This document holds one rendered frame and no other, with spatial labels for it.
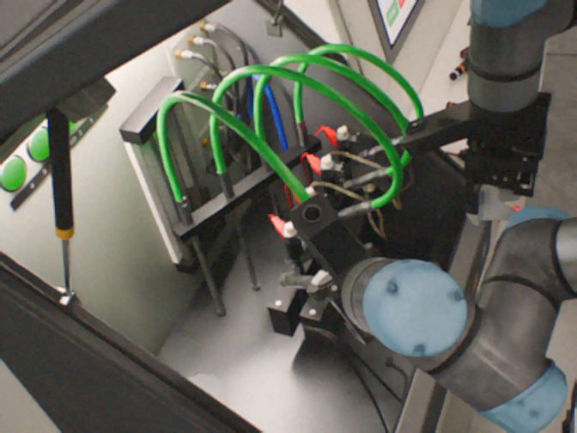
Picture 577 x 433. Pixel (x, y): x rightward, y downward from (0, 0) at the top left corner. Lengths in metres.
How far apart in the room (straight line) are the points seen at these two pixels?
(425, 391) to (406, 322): 0.58
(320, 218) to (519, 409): 0.28
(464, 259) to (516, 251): 0.60
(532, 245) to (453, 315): 0.14
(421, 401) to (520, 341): 0.51
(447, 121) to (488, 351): 0.32
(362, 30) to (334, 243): 0.68
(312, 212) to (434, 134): 0.18
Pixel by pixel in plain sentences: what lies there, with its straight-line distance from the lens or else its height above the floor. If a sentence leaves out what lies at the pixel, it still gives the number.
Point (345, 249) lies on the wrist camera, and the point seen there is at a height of 1.38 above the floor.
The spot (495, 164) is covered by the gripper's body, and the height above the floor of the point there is 1.38.
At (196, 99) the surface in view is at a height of 1.43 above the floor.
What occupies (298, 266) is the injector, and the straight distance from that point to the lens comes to 1.14.
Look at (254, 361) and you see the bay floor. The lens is 1.32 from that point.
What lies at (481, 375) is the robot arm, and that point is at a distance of 0.61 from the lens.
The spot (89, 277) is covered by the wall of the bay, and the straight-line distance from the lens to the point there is 1.15.
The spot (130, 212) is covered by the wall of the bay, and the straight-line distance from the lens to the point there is 1.19.
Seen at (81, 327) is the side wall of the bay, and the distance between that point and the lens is 0.87.
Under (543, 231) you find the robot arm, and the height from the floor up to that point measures 1.43.
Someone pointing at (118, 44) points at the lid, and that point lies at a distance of 0.42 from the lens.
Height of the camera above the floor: 1.93
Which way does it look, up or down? 46 degrees down
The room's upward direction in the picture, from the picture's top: 12 degrees counter-clockwise
